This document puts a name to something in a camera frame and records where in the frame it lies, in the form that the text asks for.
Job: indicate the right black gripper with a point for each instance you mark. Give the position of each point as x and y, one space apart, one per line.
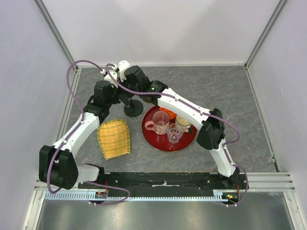
126 80

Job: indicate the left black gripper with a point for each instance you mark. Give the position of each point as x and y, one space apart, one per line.
113 88

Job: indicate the black phone stand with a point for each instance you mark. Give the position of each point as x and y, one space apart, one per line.
134 108

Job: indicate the black smartphone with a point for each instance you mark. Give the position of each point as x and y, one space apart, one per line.
125 97

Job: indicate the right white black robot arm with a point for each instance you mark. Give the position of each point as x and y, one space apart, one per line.
210 124

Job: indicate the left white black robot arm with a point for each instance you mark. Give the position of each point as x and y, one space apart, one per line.
57 164

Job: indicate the yellow woven bamboo basket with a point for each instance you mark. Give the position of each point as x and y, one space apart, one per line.
114 138

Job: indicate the pink glass mug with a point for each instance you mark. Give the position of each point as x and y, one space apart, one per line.
159 123

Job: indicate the orange plastic bowl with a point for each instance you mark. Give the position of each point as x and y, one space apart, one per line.
171 114

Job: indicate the cream ceramic cup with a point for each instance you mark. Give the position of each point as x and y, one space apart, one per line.
183 124

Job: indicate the clear faceted glass tumbler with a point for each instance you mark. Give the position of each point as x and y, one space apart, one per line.
174 133

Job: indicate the round red tray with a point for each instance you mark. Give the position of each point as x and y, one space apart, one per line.
160 142

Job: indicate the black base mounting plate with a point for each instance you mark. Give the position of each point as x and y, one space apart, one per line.
171 184

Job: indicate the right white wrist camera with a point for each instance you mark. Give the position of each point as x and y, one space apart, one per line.
120 68

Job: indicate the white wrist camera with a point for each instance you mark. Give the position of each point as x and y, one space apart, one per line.
110 77
120 68

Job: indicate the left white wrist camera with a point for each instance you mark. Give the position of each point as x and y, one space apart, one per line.
110 77

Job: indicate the left aluminium frame post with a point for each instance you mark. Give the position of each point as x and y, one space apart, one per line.
54 30

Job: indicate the aluminium frame post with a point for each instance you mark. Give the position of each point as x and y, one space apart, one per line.
54 30
265 32

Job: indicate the right aluminium frame post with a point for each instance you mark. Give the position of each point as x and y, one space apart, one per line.
265 32

